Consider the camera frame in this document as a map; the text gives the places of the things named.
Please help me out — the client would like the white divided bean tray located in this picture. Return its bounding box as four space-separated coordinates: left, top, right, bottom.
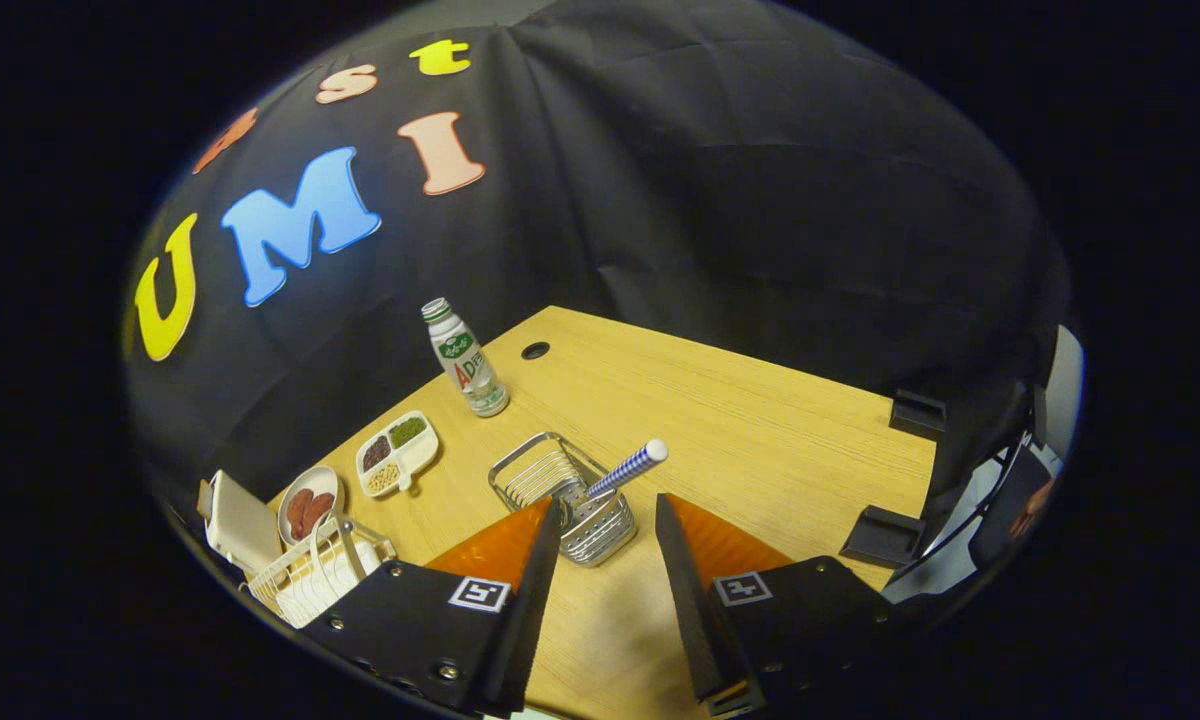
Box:
356 410 440 499

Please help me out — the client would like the white toaster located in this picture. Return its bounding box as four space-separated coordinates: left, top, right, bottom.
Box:
198 470 283 573

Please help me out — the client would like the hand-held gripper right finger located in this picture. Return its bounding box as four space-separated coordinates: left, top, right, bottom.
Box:
655 492 906 719

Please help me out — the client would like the blue checked handle spoon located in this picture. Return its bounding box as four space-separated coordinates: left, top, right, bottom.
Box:
572 438 669 511

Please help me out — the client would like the black table clamp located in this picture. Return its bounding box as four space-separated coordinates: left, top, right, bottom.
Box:
840 505 926 569
889 388 948 441

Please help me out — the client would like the round beige dish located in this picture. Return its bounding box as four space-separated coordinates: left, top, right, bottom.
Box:
277 465 345 546

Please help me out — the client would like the metal wire basket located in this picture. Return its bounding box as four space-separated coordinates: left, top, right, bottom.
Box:
488 432 637 568

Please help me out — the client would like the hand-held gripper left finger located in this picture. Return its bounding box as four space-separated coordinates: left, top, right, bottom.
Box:
300 495 566 719

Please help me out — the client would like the white dish rack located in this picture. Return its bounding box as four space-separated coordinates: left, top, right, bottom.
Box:
242 510 398 629

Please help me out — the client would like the white green label bottle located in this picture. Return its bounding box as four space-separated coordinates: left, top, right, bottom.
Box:
421 297 510 419

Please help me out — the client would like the black backdrop cloth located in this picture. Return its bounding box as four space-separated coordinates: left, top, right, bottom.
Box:
120 0 1076 521

